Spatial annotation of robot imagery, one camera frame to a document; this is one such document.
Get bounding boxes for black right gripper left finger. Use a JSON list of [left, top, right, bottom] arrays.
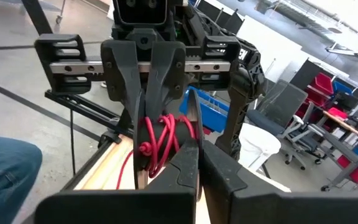
[[147, 138, 200, 191]]

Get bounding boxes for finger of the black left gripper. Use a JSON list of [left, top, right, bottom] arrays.
[[144, 41, 186, 122], [101, 39, 142, 122]]

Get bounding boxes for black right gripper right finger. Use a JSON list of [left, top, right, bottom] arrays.
[[200, 139, 291, 224]]

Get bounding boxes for red cord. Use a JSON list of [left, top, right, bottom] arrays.
[[116, 113, 197, 190]]

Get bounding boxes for white plastic bin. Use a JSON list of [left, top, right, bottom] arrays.
[[237, 123, 282, 172]]

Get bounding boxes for blue box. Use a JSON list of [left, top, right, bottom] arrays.
[[178, 86, 230, 133]]

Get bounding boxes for grey mesh office chair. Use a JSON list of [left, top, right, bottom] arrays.
[[246, 79, 323, 170]]

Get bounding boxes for white partition panel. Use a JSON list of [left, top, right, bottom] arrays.
[[236, 15, 304, 83]]

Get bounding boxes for person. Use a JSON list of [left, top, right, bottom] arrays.
[[0, 133, 43, 224]]

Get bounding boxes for wooden workbench grey legs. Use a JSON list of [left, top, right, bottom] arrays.
[[321, 110, 358, 191]]

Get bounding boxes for black aluminium table frame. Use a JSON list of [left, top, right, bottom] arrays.
[[20, 0, 136, 191]]

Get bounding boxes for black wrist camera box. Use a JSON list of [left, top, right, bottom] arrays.
[[112, 0, 169, 26]]

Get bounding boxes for black cable under frame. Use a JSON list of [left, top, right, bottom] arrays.
[[70, 108, 76, 177]]

